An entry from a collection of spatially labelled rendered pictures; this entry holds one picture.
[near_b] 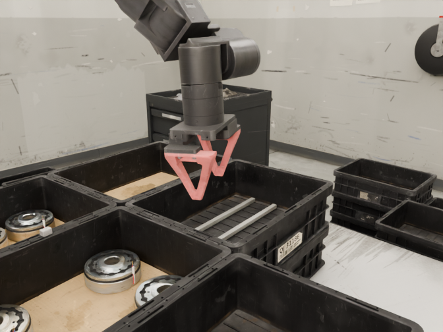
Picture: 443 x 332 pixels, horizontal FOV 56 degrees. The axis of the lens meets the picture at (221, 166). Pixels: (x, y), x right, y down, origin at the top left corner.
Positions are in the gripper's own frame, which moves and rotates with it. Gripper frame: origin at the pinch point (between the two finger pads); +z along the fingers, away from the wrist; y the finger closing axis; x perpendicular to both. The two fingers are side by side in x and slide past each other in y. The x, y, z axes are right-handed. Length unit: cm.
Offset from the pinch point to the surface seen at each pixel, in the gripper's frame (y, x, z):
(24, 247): -5.5, 31.9, 12.0
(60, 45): 266, 231, -11
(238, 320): -0.2, -3.8, 24.1
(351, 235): 60, -20, 39
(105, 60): 304, 213, 7
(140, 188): 46, 39, 22
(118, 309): -4.0, 16.4, 22.8
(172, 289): -8.7, 3.3, 13.4
